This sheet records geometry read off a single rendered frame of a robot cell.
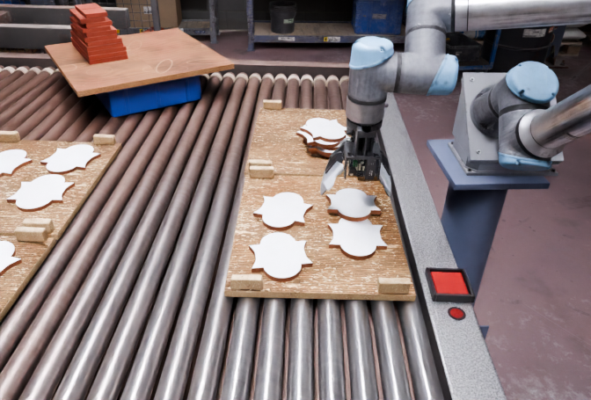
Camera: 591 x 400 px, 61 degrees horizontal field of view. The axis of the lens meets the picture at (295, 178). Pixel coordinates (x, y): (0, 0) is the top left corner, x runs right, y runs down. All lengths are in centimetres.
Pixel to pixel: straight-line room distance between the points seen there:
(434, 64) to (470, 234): 79
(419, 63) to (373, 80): 9
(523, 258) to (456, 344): 181
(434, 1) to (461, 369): 64
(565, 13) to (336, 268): 61
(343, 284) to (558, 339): 153
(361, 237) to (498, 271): 160
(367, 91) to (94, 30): 106
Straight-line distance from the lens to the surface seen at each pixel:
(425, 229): 115
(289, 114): 158
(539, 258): 275
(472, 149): 146
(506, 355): 222
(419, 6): 100
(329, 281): 95
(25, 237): 115
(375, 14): 551
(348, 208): 111
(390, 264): 101
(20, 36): 241
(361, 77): 93
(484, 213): 159
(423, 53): 95
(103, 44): 178
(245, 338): 88
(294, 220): 108
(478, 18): 100
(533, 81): 133
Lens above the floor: 159
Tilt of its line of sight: 32 degrees down
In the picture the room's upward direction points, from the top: 1 degrees clockwise
